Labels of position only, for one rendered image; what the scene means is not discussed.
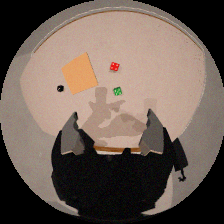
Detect green die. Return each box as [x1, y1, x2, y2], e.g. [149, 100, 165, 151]
[114, 87, 122, 96]

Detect tan mat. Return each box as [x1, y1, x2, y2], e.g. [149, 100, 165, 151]
[61, 52, 98, 95]

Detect red die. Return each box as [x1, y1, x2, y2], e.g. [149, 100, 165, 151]
[110, 62, 119, 71]

